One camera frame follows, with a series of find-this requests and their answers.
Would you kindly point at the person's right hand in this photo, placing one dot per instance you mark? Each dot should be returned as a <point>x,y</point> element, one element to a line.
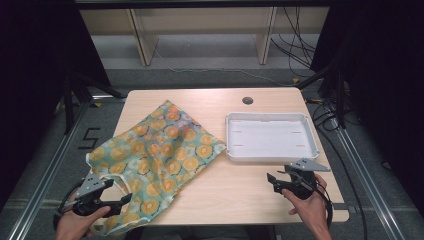
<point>311,210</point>

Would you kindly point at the orange patterned green shopping bag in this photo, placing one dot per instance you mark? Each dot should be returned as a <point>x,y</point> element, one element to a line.
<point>160,150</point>

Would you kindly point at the person's left hand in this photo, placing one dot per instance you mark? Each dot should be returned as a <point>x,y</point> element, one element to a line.
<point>71,226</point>

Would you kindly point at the white plastic tray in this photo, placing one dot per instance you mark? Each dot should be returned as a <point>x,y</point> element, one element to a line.
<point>270,138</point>

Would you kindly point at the pale wooden shelf unit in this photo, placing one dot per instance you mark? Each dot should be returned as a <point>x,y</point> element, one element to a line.
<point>145,40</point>

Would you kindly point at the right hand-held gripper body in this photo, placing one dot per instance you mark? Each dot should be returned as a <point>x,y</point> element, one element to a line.
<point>303,181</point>

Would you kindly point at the aluminium frame rail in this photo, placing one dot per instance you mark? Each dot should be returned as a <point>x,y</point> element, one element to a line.
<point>43,186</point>
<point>370,186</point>

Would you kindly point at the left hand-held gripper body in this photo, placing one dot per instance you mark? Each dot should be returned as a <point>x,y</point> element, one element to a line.
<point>87,190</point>

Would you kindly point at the dark curtain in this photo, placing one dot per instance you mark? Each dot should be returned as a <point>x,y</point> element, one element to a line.
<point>33,83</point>
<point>386,83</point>

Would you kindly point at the black metal stand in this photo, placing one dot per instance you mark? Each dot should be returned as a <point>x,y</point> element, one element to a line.
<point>71,100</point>
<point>339,100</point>

